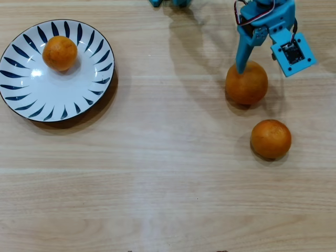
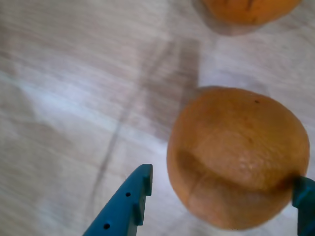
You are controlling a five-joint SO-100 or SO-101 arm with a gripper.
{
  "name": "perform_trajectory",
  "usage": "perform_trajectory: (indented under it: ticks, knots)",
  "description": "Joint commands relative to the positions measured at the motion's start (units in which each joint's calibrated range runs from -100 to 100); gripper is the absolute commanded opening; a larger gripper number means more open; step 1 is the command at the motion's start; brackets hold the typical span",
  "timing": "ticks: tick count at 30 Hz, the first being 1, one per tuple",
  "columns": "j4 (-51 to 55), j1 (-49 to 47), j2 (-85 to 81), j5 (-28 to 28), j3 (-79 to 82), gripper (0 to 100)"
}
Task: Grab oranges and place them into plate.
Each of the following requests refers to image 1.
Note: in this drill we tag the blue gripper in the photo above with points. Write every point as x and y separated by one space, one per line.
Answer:
258 34

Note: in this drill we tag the large orange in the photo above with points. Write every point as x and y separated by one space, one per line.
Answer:
246 89

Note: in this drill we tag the medium orange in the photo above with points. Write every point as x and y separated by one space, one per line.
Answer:
271 139

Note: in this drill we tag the small orange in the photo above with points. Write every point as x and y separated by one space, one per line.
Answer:
60 53

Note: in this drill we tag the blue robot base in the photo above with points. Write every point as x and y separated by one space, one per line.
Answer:
181 2

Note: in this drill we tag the white plate blue stripes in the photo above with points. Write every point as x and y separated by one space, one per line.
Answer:
60 89

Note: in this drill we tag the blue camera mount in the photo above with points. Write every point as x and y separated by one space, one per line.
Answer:
291 53

